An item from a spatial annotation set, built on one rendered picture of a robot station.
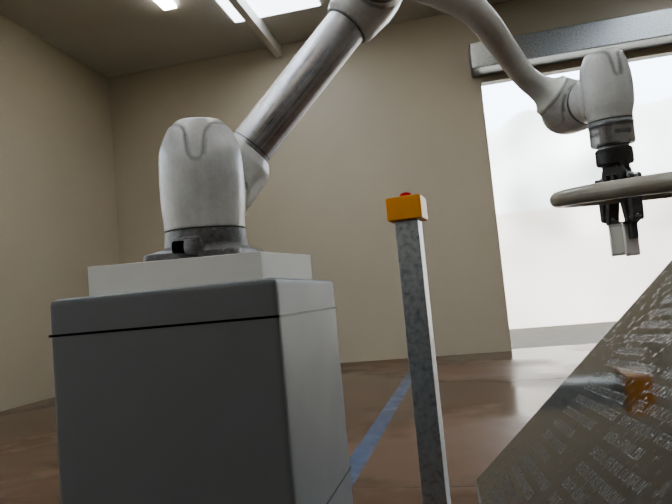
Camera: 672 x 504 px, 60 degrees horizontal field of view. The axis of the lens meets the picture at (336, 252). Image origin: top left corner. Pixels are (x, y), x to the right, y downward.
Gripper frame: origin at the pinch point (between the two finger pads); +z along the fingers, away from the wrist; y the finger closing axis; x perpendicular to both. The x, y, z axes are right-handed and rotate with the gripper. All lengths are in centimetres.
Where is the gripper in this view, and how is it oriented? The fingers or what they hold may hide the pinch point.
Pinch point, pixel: (624, 240)
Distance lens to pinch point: 142.0
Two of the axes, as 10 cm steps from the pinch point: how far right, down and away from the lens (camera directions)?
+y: 1.2, -0.1, -9.9
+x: 9.9, -1.2, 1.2
